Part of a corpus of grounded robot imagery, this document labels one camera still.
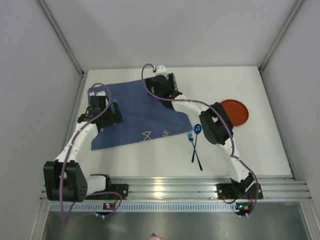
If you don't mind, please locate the blue fish-print placemat cloth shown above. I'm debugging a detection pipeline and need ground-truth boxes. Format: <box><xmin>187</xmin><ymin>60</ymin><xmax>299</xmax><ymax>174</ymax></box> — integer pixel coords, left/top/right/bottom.
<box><xmin>91</xmin><ymin>80</ymin><xmax>193</xmax><ymax>151</ymax></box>

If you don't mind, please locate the blue metallic spoon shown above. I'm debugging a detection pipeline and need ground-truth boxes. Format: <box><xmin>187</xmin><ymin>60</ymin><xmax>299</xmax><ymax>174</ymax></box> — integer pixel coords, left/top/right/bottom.
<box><xmin>191</xmin><ymin>124</ymin><xmax>202</xmax><ymax>163</ymax></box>

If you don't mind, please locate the blue metallic fork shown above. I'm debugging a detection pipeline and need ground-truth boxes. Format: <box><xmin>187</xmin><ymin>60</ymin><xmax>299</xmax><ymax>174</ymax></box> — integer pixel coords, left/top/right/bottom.
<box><xmin>187</xmin><ymin>131</ymin><xmax>203</xmax><ymax>171</ymax></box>

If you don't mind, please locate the red plate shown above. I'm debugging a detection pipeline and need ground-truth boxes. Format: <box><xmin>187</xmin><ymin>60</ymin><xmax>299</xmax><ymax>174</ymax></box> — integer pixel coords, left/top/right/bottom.
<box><xmin>220</xmin><ymin>99</ymin><xmax>249</xmax><ymax>127</ymax></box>

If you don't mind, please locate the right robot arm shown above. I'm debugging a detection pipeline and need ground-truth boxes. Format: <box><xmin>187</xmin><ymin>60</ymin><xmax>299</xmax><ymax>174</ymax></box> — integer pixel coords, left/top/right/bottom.
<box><xmin>141</xmin><ymin>74</ymin><xmax>260</xmax><ymax>197</ymax></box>

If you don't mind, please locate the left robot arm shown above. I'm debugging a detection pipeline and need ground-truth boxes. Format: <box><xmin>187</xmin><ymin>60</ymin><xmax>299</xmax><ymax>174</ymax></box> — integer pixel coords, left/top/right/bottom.
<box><xmin>43</xmin><ymin>91</ymin><xmax>123</xmax><ymax>202</ymax></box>

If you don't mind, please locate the pink object at bottom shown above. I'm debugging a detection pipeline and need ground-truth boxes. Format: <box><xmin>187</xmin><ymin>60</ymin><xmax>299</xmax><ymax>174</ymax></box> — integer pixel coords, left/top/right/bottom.
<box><xmin>149</xmin><ymin>233</ymin><xmax>166</xmax><ymax>240</ymax></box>

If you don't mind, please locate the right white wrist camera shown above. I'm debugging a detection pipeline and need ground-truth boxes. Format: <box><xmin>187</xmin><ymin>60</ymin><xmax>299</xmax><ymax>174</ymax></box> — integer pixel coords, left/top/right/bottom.
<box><xmin>152</xmin><ymin>65</ymin><xmax>167</xmax><ymax>76</ymax></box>

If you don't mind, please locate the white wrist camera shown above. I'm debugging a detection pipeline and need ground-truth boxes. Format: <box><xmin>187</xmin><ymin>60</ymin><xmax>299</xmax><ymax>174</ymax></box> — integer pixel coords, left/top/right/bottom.
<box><xmin>152</xmin><ymin>65</ymin><xmax>167</xmax><ymax>76</ymax></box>
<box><xmin>88</xmin><ymin>91</ymin><xmax>107</xmax><ymax>98</ymax></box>

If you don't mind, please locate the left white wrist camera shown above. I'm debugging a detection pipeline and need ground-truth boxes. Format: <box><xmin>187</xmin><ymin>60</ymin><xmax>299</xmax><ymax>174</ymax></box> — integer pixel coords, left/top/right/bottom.
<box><xmin>88</xmin><ymin>91</ymin><xmax>107</xmax><ymax>98</ymax></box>

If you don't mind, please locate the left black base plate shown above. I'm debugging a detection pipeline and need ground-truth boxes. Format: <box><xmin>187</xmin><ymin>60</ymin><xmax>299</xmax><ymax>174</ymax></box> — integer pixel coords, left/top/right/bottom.
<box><xmin>85</xmin><ymin>184</ymin><xmax>129</xmax><ymax>200</ymax></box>

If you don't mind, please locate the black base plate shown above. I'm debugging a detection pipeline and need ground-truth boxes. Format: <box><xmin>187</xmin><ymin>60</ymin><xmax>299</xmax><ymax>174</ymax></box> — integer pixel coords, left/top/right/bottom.
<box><xmin>216</xmin><ymin>183</ymin><xmax>264</xmax><ymax>201</ymax></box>
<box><xmin>85</xmin><ymin>184</ymin><xmax>129</xmax><ymax>200</ymax></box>

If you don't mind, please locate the slotted cable duct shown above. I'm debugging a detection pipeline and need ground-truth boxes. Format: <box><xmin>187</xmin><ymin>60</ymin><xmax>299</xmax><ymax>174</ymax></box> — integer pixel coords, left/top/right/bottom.
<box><xmin>49</xmin><ymin>202</ymin><xmax>253</xmax><ymax>213</ymax></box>

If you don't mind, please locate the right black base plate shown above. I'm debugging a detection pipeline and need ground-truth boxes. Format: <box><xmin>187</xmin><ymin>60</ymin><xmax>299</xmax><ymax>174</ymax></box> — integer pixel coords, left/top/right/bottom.
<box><xmin>216</xmin><ymin>183</ymin><xmax>264</xmax><ymax>201</ymax></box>

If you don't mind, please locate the aluminium rail frame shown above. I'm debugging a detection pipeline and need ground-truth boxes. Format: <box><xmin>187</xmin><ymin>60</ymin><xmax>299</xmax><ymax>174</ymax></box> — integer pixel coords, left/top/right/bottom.
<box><xmin>39</xmin><ymin>176</ymin><xmax>312</xmax><ymax>202</ymax></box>

